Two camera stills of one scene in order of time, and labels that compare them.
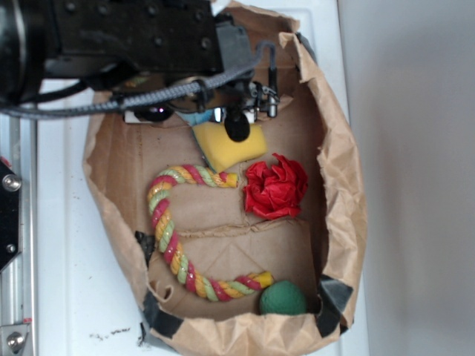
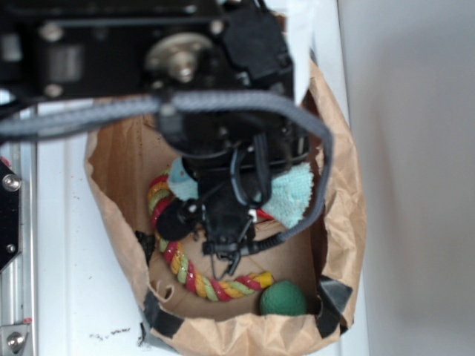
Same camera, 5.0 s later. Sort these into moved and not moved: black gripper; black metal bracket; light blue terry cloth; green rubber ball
Moved: black gripper; light blue terry cloth
Not moved: green rubber ball; black metal bracket
